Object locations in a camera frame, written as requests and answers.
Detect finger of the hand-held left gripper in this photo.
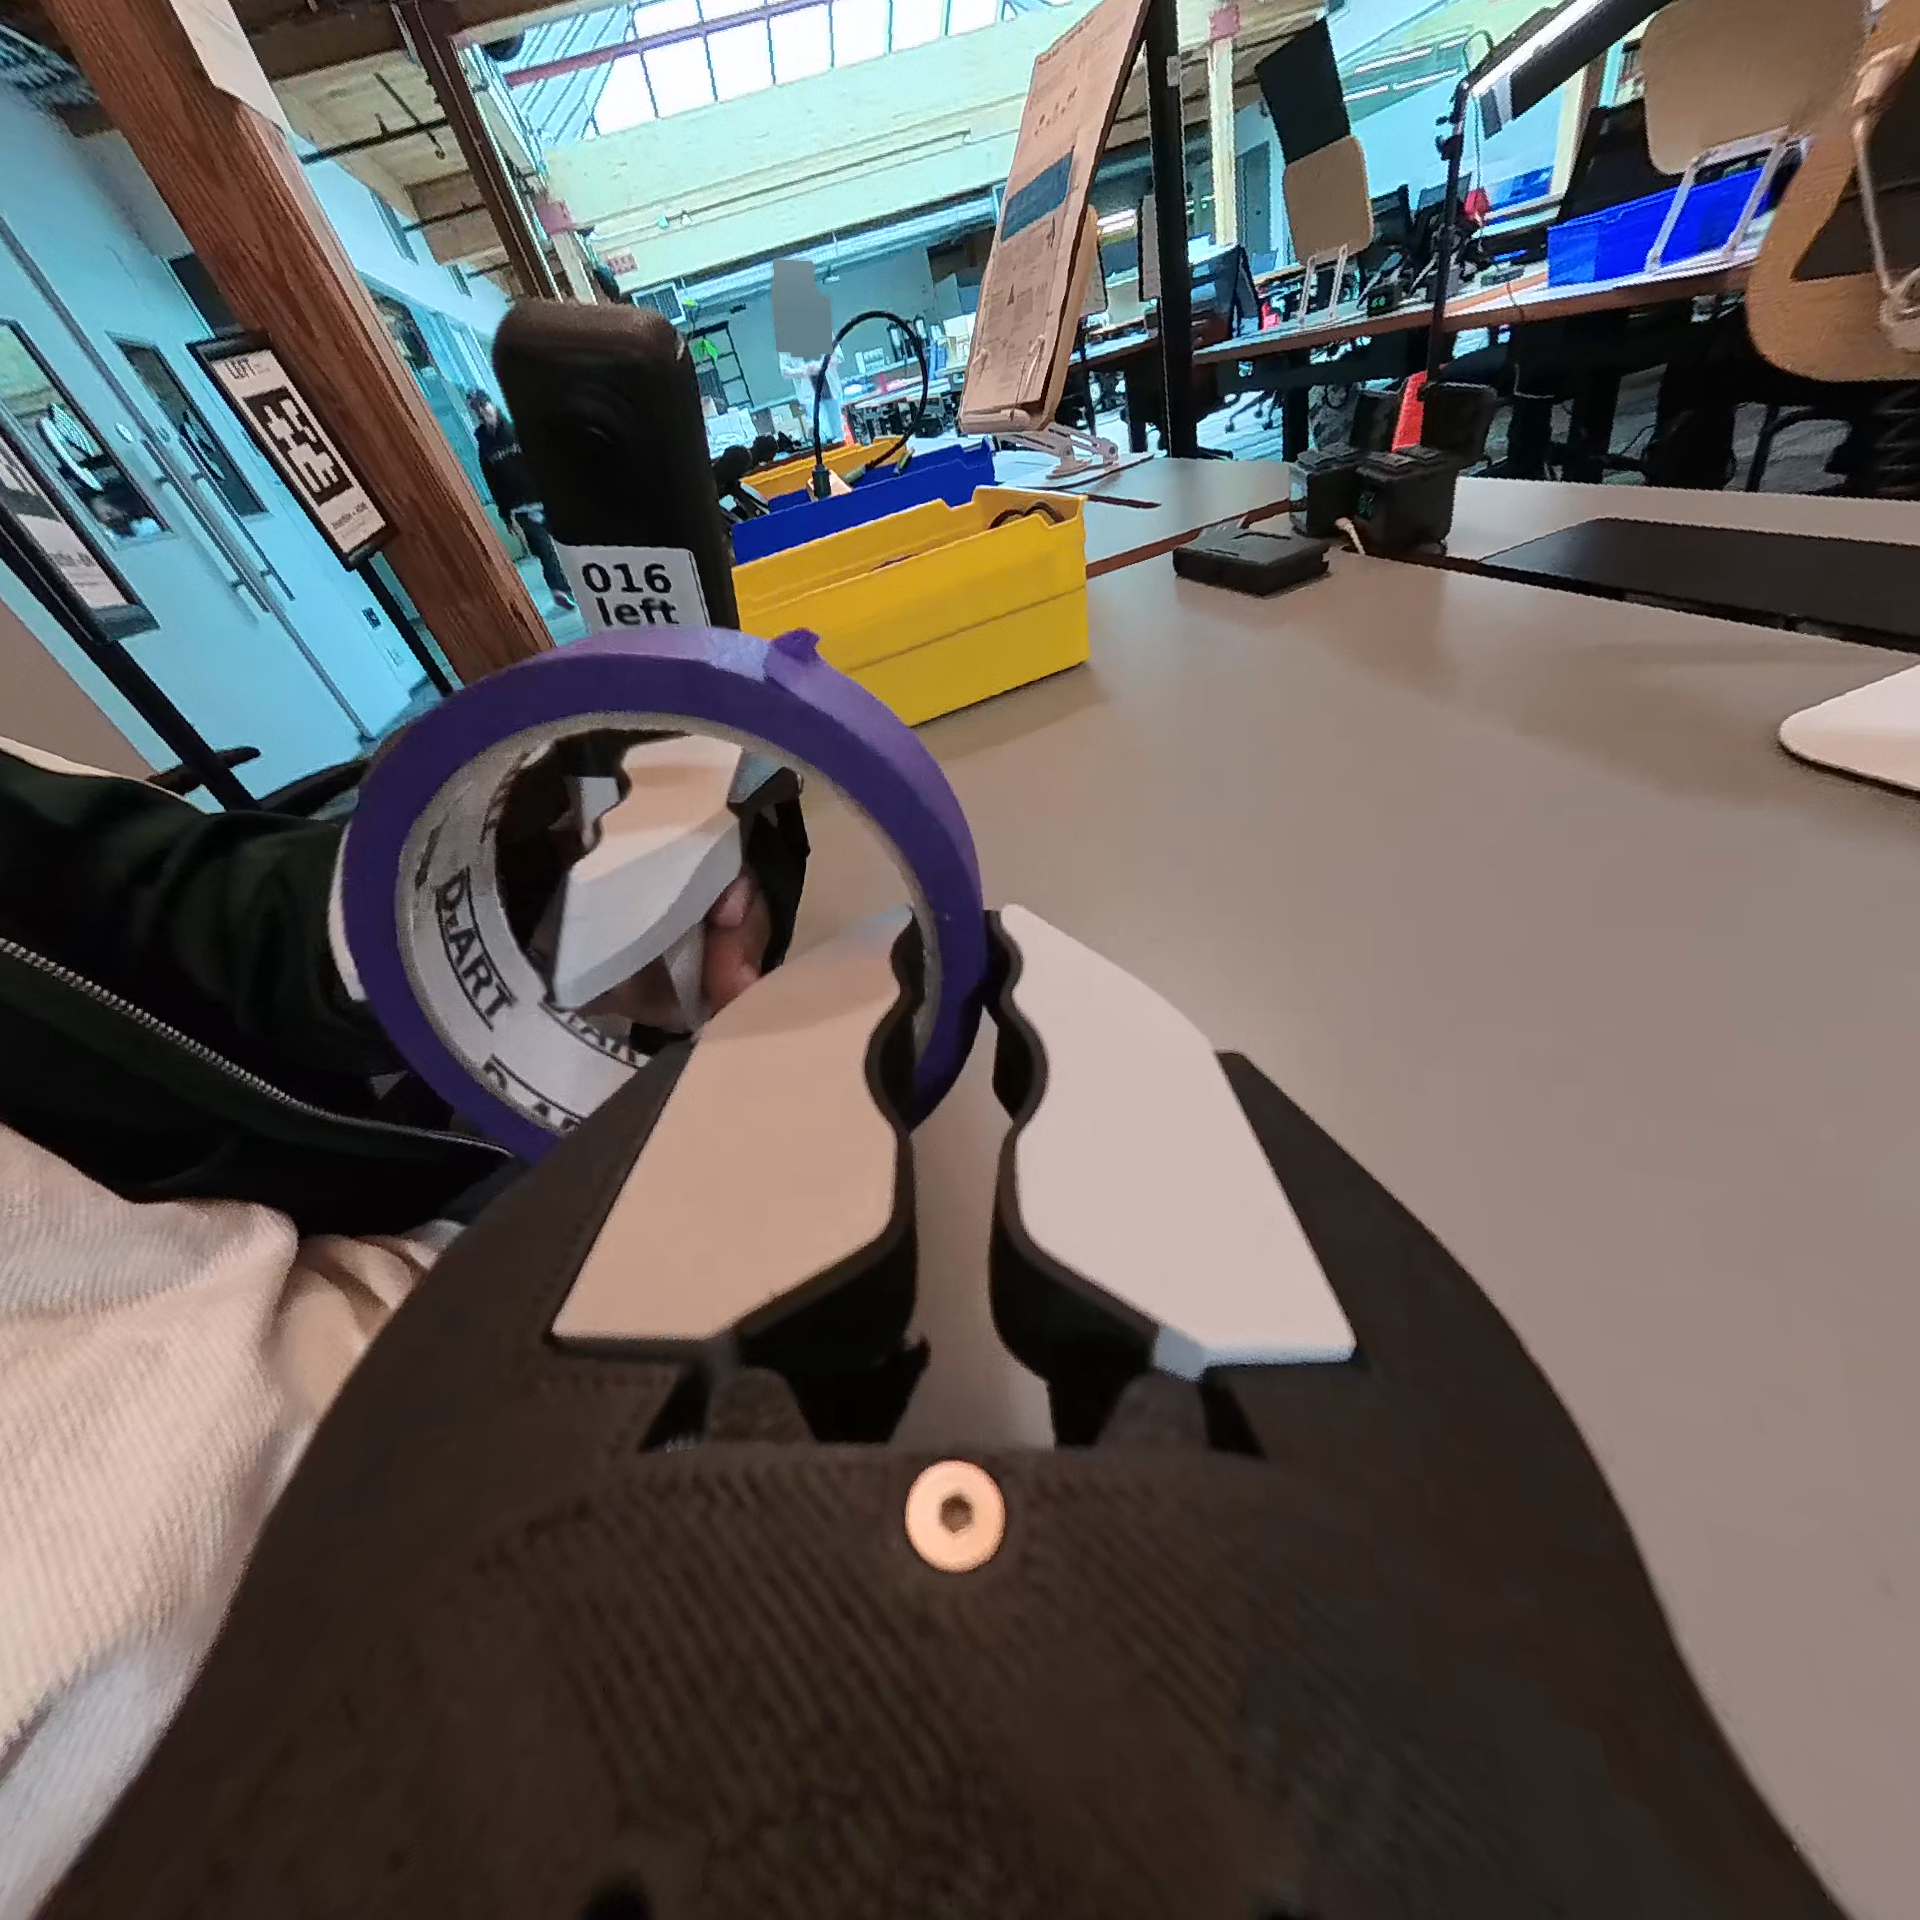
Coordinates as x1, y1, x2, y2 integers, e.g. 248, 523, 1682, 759
547, 738, 753, 1010

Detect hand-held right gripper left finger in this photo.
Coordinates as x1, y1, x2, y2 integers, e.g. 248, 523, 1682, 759
550, 908, 925, 1347

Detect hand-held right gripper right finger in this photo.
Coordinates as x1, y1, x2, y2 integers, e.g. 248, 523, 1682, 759
983, 903, 1360, 1384

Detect purple masking tape roll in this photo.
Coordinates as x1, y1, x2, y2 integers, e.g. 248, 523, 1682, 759
337, 626, 995, 1166

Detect yellow plastic bin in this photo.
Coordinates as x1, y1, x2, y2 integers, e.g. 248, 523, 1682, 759
729, 486, 1095, 728

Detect person's left hand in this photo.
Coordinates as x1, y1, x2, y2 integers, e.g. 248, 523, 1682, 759
646, 878, 771, 1039

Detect yellow storage bin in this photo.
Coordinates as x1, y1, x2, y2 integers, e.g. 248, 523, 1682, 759
739, 434, 913, 501

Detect blue plastic bin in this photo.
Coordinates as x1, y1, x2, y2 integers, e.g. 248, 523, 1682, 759
733, 442, 1000, 567

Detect dark green jacket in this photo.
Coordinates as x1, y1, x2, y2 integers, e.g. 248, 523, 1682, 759
0, 749, 514, 1244

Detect paper note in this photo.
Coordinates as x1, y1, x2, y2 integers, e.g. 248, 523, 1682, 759
162, 0, 298, 139

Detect black pole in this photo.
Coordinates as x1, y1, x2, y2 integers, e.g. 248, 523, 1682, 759
1144, 0, 1203, 460

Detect flat black device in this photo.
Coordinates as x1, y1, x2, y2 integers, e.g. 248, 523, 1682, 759
1174, 527, 1335, 596

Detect tan backed monitor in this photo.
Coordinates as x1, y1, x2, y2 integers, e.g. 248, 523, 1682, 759
1258, 18, 1377, 325
1747, 0, 1920, 387
1639, 0, 1809, 274

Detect black desk mat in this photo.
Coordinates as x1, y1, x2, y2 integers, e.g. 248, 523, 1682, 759
1477, 517, 1920, 650

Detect white monitor stand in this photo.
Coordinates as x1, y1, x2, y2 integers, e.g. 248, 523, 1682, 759
1779, 662, 1920, 794

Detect light bar on black stand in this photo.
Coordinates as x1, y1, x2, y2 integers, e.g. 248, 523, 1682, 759
1417, 0, 1671, 395

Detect wooden post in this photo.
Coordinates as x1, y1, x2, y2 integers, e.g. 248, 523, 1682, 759
32, 0, 561, 687

